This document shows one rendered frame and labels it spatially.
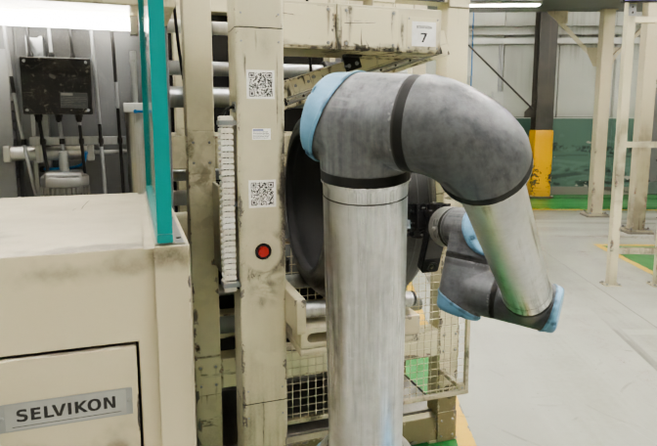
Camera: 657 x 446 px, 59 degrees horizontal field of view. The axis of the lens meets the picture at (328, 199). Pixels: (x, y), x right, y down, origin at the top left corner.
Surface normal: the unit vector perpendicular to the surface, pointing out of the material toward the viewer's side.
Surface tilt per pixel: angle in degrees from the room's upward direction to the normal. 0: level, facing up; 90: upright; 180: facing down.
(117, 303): 90
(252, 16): 90
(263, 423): 90
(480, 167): 114
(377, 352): 99
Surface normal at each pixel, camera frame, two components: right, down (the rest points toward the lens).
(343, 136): -0.53, 0.27
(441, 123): -0.08, 0.07
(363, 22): 0.32, 0.14
